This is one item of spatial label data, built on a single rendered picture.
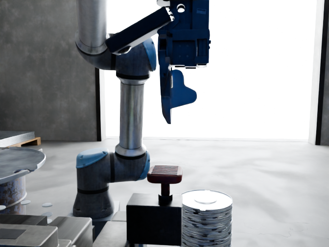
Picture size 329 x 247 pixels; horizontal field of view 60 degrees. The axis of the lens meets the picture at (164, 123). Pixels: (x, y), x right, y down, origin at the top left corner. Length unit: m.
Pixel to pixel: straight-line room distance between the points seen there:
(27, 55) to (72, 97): 1.08
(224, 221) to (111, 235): 1.07
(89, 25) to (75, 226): 0.47
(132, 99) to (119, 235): 0.52
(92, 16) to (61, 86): 4.68
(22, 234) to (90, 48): 0.60
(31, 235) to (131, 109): 0.69
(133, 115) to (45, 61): 4.60
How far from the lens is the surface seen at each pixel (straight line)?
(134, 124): 0.98
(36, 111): 5.61
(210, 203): 1.57
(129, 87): 0.94
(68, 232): 0.44
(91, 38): 0.80
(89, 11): 0.70
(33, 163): 0.51
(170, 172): 0.49
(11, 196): 1.67
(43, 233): 0.33
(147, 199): 0.53
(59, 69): 5.39
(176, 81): 0.47
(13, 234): 0.34
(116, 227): 0.58
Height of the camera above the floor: 0.90
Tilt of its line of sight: 7 degrees down
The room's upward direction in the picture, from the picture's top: straight up
